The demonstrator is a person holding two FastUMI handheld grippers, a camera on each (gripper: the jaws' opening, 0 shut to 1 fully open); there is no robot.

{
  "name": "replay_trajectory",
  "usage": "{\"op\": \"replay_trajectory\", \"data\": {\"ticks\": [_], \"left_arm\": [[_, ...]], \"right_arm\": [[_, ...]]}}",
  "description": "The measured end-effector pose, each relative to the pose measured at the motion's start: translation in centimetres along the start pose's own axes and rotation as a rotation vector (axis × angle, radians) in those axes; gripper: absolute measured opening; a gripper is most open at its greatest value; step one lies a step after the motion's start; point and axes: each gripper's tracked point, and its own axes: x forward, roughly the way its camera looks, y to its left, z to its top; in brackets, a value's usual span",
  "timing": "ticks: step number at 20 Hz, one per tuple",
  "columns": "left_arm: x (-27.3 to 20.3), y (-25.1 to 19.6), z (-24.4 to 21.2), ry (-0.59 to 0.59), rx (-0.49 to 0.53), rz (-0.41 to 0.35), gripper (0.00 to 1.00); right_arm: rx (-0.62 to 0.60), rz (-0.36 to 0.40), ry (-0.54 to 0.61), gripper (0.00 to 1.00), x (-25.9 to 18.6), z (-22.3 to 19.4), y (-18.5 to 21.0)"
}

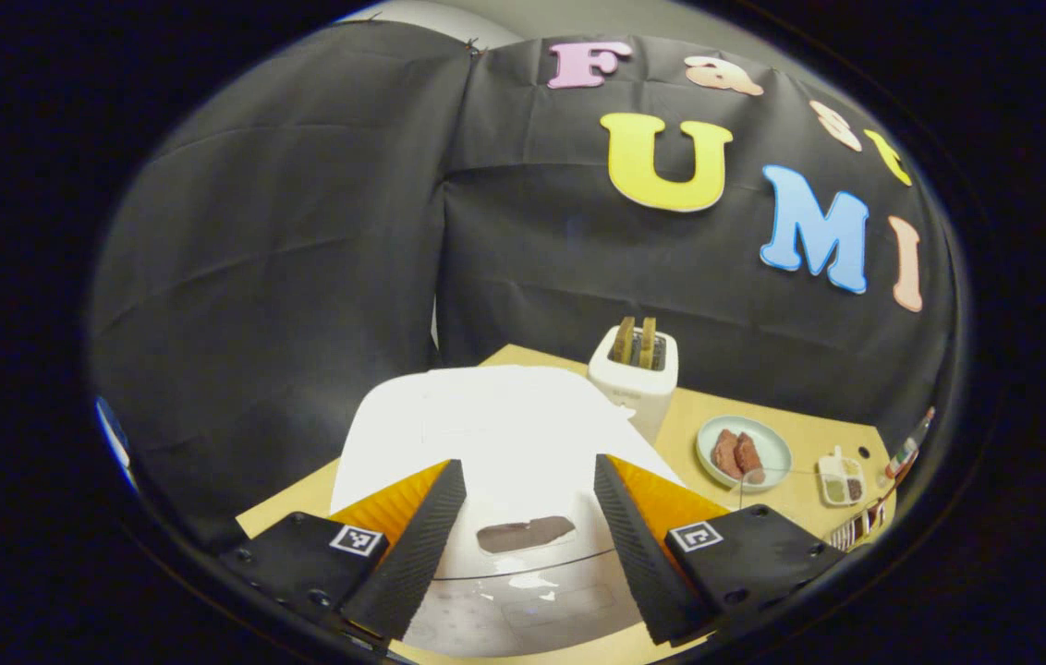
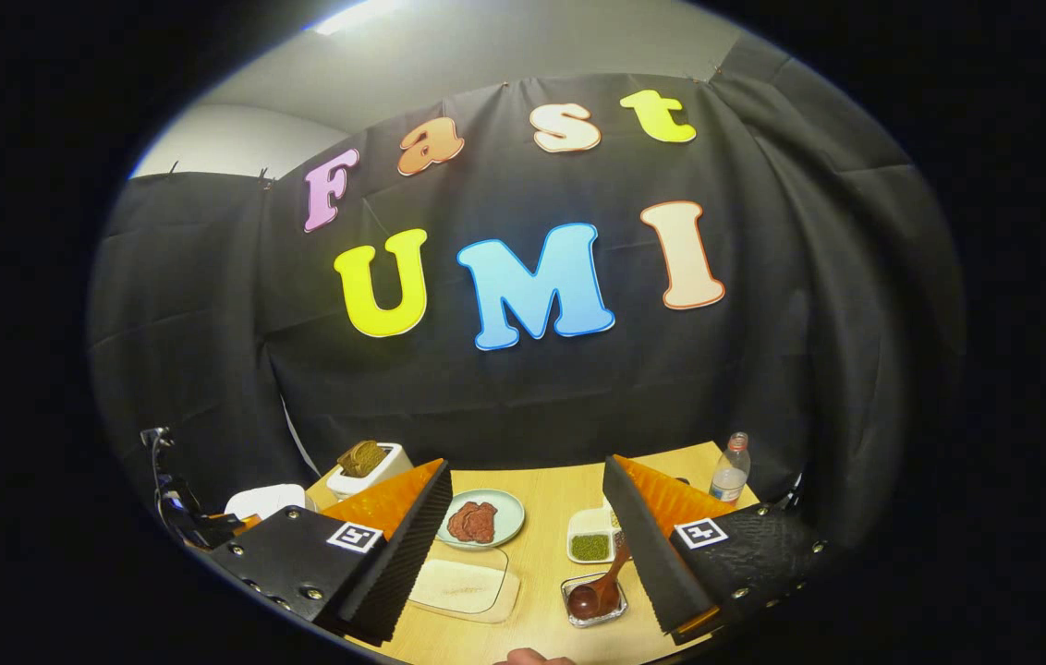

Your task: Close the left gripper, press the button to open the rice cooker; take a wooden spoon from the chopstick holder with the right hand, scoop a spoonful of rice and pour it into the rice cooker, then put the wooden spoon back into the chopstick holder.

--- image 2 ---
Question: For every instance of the brown bread slices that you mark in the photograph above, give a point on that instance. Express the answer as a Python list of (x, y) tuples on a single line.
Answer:
[(363, 459)]

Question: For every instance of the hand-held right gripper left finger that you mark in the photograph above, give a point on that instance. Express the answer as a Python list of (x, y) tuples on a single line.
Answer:
[(398, 573)]

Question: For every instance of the black backdrop cloth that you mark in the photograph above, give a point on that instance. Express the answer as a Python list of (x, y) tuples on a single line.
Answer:
[(523, 388)]

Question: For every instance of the white dish of green powder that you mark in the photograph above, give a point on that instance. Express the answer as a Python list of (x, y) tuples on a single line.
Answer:
[(589, 547)]

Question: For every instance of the white rice cooker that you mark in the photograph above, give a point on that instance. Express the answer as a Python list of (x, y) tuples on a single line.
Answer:
[(264, 501)]

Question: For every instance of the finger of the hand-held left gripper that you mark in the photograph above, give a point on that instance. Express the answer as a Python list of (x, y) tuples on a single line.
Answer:
[(246, 525)]

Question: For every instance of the brown wooden spoon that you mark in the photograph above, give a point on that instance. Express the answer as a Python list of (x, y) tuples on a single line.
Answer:
[(586, 600)]

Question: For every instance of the pale green plate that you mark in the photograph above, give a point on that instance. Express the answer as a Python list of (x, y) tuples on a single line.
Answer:
[(509, 513)]

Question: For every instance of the clear square chopstick holder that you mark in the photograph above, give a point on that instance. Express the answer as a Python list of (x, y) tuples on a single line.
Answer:
[(614, 611)]

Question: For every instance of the clear tray of rice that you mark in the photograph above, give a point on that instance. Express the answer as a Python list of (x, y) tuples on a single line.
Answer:
[(463, 586)]

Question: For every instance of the white toaster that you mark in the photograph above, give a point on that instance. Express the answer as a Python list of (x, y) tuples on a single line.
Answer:
[(389, 466)]

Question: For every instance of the brown meat slices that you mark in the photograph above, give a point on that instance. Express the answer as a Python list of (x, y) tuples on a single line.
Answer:
[(472, 522)]

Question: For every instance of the clear water bottle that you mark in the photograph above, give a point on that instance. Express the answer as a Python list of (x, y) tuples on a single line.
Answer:
[(729, 476)]

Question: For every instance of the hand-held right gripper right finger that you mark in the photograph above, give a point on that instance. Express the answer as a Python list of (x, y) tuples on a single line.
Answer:
[(652, 573)]

